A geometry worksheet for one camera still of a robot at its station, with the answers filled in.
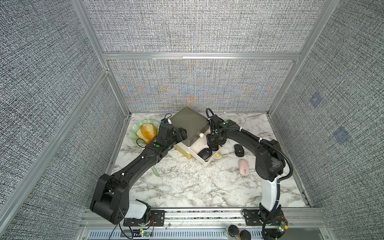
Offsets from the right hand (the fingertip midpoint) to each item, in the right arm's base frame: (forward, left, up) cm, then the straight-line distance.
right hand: (210, 139), depth 93 cm
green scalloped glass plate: (+16, +51, -5) cm, 53 cm away
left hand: (-1, +15, +10) cm, 18 cm away
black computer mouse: (-10, +4, +1) cm, 11 cm away
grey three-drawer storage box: (+1, +9, +12) cm, 15 cm away
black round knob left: (-47, -6, -1) cm, 47 cm away
